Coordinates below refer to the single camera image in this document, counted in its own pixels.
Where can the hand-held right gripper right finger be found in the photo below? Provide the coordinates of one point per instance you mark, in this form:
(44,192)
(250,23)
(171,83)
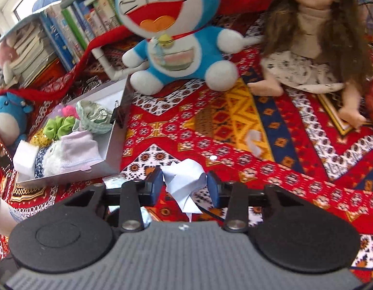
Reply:
(212,188)

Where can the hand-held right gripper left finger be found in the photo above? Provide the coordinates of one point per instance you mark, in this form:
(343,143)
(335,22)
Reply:
(157,182)

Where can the white paper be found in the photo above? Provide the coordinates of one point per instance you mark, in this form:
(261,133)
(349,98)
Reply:
(183,178)

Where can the shallow white box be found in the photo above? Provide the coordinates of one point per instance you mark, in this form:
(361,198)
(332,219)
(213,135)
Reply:
(114,151)

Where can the green checkered cloth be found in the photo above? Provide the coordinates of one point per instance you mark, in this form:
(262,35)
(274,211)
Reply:
(94,117)

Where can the white fluffy plush toy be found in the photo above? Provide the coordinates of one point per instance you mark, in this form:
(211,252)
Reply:
(53,160)

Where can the pink scrunchie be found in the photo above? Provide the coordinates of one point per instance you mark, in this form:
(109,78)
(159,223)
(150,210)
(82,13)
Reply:
(70,111)

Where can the green scrunchie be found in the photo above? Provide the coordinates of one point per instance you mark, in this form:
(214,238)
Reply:
(59,127)

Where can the navy patterned cloth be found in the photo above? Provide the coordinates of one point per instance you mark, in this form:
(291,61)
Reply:
(39,164)

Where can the white foam block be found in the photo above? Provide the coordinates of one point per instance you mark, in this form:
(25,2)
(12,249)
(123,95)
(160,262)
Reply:
(25,155)

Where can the white paper scrap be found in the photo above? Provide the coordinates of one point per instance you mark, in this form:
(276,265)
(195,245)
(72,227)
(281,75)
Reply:
(257,143)

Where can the red patterned blanket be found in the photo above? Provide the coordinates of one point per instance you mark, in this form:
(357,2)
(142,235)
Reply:
(234,127)

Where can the black binder clip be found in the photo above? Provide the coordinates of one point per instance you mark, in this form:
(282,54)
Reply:
(117,114)

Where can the white plastic pipe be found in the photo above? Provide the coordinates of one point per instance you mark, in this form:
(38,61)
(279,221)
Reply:
(114,71)

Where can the blue cat plush toy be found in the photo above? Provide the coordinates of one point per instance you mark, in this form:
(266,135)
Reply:
(171,36)

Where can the red scarf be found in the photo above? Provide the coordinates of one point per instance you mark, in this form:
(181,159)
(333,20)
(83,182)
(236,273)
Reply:
(108,36)

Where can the orange crate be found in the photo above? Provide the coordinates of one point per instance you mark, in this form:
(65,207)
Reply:
(47,72)

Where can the blue whale plush toy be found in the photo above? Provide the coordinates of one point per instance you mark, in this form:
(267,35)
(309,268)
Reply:
(8,111)

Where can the row of colourful books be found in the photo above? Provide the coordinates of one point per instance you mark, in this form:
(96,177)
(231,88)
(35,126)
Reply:
(80,27)

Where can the long-haired doll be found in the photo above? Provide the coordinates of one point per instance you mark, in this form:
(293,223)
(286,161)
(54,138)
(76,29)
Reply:
(310,36)

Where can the stack of worn books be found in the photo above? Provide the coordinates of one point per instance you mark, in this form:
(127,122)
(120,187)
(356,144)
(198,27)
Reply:
(32,51)

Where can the pink plush toy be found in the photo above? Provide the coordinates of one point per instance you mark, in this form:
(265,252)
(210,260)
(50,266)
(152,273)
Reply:
(6,57)

